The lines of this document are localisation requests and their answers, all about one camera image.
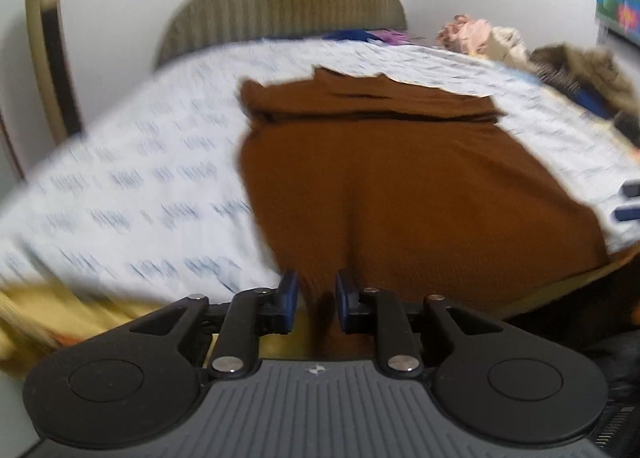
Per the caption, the gold tower air conditioner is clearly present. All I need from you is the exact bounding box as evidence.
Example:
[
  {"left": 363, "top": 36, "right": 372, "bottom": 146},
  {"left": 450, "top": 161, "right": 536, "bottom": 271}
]
[{"left": 25, "top": 0, "right": 84, "bottom": 145}]

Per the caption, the white printed quilt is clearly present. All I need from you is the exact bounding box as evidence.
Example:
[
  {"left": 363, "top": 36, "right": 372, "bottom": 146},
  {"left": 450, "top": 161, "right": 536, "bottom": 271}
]
[{"left": 0, "top": 36, "right": 640, "bottom": 300}]

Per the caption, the olive jacket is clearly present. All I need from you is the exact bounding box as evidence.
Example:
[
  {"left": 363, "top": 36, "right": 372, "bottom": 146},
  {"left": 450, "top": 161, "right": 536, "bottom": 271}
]
[{"left": 530, "top": 44, "right": 637, "bottom": 105}]

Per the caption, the cream jacket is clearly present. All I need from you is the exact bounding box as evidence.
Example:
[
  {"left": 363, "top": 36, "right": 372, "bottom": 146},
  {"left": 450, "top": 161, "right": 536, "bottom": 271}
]
[{"left": 482, "top": 26, "right": 532, "bottom": 65}]

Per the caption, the olive padded headboard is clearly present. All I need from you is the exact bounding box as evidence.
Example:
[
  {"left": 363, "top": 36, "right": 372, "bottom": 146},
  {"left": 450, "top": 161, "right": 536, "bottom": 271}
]
[{"left": 155, "top": 0, "right": 407, "bottom": 70}]

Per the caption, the navy garment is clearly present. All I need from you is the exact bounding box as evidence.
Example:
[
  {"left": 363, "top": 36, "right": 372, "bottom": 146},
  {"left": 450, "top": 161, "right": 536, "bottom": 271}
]
[{"left": 322, "top": 28, "right": 377, "bottom": 42}]

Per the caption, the pink garment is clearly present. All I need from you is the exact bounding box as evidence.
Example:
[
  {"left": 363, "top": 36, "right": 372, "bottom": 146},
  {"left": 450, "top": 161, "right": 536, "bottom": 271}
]
[{"left": 437, "top": 14, "right": 494, "bottom": 55}]

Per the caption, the blue garment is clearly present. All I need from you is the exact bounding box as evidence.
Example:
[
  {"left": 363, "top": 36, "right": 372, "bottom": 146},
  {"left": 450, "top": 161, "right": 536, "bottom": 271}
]
[{"left": 570, "top": 86, "right": 617, "bottom": 120}]

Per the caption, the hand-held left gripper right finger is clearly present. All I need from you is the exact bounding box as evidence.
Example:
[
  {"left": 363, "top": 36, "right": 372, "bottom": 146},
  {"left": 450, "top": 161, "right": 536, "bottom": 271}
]
[{"left": 335, "top": 268, "right": 507, "bottom": 382}]

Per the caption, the yellow blanket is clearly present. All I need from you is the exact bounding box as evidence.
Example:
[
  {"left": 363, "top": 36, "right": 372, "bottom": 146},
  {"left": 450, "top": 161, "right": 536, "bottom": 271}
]
[{"left": 0, "top": 248, "right": 640, "bottom": 380}]

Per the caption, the brown sweater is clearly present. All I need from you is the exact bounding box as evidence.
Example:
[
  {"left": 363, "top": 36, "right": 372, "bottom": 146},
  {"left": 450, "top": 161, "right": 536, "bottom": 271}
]
[{"left": 237, "top": 66, "right": 614, "bottom": 360}]

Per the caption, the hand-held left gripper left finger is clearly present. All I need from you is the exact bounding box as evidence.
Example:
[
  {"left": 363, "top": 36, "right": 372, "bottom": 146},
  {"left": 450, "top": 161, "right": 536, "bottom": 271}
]
[{"left": 127, "top": 269, "right": 301, "bottom": 382}]

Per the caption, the purple garment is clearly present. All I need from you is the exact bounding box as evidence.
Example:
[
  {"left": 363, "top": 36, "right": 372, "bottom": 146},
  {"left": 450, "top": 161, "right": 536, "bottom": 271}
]
[{"left": 372, "top": 28, "right": 412, "bottom": 46}]

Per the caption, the black white zigzag garment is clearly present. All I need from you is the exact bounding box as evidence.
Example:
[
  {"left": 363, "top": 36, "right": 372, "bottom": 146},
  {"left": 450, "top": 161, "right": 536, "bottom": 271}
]
[{"left": 535, "top": 63, "right": 582, "bottom": 90}]

